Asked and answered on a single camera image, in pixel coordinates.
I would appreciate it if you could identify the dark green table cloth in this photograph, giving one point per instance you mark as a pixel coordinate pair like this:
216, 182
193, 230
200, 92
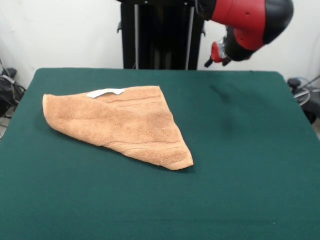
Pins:
225, 175

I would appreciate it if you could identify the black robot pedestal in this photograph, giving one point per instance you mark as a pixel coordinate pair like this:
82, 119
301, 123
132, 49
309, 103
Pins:
162, 35

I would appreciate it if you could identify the tan terry towel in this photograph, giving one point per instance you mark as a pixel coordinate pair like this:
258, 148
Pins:
120, 125

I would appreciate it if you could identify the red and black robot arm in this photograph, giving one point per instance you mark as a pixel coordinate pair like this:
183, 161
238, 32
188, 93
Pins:
250, 22

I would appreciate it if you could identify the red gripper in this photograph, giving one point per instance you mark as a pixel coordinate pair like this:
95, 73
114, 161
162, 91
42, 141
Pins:
215, 52

